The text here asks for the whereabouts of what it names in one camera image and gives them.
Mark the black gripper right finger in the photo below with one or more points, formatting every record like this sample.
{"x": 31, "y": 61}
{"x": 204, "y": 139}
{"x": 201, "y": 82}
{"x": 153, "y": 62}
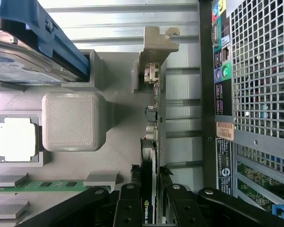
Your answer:
{"x": 177, "y": 208}

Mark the blue card retainer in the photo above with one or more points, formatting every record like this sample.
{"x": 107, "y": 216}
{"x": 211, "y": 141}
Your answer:
{"x": 283, "y": 210}

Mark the green RAM stick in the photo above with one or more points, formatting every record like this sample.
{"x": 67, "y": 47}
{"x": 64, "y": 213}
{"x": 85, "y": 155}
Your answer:
{"x": 49, "y": 185}

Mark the grey printed parts rack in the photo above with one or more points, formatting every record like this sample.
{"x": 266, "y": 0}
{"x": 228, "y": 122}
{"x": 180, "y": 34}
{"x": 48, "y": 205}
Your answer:
{"x": 71, "y": 123}

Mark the silver CPU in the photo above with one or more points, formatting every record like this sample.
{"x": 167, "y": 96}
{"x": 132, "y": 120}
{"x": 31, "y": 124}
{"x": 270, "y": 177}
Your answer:
{"x": 16, "y": 139}

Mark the hard disk with blue bracket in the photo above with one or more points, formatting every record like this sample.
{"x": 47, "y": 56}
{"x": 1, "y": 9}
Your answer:
{"x": 26, "y": 54}

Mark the green motherboard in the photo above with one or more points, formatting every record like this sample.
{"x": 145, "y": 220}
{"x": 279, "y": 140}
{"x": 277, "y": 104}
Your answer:
{"x": 255, "y": 177}

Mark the open black PC case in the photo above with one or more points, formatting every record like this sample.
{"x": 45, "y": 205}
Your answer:
{"x": 208, "y": 94}

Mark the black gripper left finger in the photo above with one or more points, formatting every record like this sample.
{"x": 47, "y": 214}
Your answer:
{"x": 130, "y": 208}

